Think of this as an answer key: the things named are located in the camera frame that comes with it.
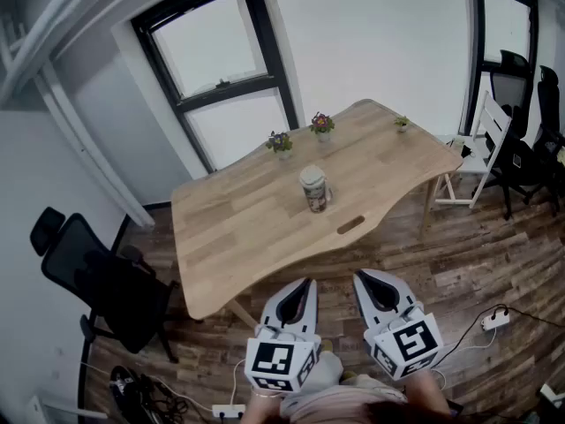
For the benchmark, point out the person's light pink top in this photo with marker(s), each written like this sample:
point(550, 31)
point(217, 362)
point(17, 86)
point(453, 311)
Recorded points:
point(344, 402)

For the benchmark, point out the small black device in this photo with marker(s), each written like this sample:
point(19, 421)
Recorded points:
point(466, 151)

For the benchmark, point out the person's grey trousers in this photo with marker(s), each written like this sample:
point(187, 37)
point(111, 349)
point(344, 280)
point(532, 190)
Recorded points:
point(322, 373)

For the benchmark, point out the person's left forearm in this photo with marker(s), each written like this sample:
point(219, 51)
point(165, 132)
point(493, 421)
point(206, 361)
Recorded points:
point(260, 409)

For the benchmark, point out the white vertical wall pipe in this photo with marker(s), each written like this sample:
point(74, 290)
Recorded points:
point(88, 144)

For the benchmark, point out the small white cup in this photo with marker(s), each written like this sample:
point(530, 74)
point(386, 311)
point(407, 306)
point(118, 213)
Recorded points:
point(457, 142)

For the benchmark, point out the pink flower potted plant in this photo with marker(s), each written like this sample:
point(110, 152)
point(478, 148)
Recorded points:
point(322, 124)

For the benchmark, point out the black framed casement window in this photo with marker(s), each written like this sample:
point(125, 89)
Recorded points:
point(265, 29)

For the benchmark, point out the small green potted plant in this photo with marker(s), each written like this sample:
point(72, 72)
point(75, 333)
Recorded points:
point(401, 123)

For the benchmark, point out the jar with white lid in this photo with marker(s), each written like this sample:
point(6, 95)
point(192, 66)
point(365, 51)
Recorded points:
point(315, 201)

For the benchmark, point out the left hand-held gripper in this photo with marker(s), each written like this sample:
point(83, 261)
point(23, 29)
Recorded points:
point(269, 360)

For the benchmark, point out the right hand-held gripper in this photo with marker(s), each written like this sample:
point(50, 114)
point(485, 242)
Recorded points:
point(410, 342)

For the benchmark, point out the black mesh office chair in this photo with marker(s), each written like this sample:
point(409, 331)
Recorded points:
point(549, 100)
point(512, 86)
point(110, 281)

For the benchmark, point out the wooden table leg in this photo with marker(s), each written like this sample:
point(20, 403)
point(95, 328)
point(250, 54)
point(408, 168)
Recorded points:
point(243, 314)

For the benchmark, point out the dark smartphone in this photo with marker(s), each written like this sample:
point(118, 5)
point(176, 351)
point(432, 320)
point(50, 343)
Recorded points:
point(517, 161)

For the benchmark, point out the narrow black framed window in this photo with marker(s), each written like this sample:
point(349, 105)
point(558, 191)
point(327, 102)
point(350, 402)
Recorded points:
point(476, 38)

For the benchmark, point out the white power strip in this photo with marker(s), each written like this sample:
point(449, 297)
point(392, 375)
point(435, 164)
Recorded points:
point(495, 320)
point(228, 410)

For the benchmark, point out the purple flower potted plant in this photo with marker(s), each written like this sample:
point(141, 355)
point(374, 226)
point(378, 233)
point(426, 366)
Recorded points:
point(279, 141)

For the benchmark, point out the person's right forearm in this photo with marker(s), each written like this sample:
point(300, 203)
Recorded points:
point(426, 395)

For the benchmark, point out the white wooden chair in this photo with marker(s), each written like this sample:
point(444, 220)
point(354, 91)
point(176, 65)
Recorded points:
point(494, 126)

